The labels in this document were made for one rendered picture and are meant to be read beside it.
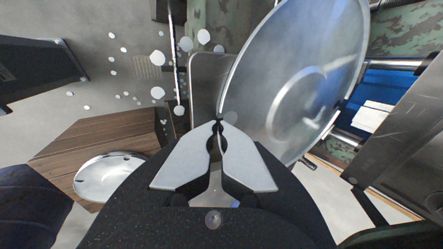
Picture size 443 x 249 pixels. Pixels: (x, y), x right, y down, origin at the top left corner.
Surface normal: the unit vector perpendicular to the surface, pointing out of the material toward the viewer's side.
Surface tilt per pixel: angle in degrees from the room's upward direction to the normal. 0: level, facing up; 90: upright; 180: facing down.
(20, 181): 92
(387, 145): 90
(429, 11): 90
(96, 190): 0
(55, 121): 0
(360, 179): 90
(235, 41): 0
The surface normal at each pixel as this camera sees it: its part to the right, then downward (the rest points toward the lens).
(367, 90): -0.90, 0.14
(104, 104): 0.43, 0.46
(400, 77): -0.48, -0.62
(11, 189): 0.44, -0.87
